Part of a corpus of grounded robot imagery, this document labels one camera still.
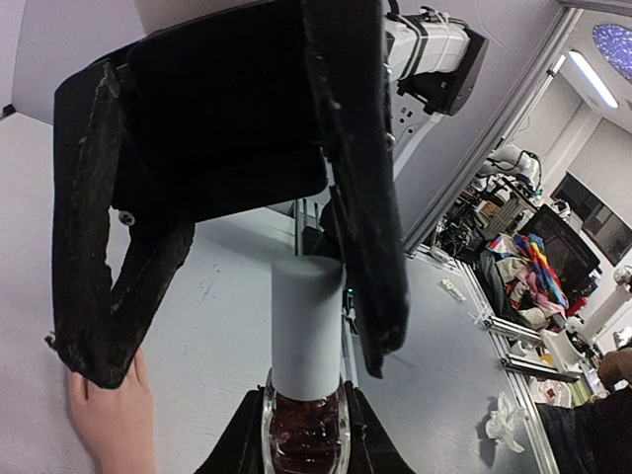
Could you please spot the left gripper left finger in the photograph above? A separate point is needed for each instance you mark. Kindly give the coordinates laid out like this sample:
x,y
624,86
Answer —
x,y
239,448

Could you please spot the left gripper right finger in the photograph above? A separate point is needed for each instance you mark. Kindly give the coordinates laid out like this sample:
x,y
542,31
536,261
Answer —
x,y
372,450

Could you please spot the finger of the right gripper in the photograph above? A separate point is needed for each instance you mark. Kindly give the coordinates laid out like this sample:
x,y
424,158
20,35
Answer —
x,y
119,231
345,57

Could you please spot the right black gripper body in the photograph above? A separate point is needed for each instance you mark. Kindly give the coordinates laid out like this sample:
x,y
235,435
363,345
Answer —
x,y
211,117

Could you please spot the red nail polish bottle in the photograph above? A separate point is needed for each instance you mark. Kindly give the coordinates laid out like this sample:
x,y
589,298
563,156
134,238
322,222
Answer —
x,y
305,436

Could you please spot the white nail polish cap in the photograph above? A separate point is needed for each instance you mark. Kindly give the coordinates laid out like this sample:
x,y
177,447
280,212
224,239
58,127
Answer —
x,y
306,327

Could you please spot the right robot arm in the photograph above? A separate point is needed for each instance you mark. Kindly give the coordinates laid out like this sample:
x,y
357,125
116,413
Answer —
x,y
434,54

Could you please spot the mannequin hand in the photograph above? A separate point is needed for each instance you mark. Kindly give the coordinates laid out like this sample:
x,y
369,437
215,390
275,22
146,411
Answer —
x,y
116,426

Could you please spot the white crumpled tissue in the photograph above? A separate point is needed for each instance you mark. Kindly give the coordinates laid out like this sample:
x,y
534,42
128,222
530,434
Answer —
x,y
499,425

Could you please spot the colourful cloth pile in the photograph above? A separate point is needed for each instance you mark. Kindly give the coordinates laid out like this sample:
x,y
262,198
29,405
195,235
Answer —
x,y
520,284

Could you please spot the ceiling strip light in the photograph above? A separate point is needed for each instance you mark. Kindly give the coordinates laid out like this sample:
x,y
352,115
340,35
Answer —
x,y
592,76

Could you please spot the black monitor screen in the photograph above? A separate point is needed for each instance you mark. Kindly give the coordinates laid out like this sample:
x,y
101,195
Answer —
x,y
568,254

